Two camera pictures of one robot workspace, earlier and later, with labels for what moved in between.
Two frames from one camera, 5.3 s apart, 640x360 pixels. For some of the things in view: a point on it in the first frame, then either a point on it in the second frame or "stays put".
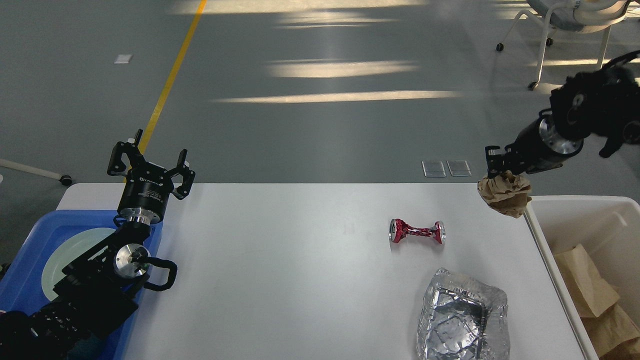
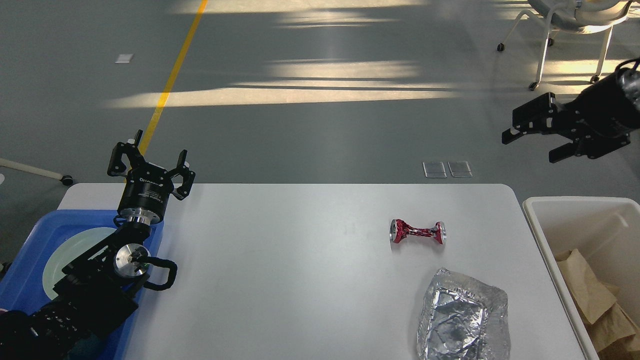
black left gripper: x=146 y=192 stays put
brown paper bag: x=591 y=295 stays put
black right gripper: x=540 y=146 to x=612 y=103
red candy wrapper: x=398 y=229 stays put
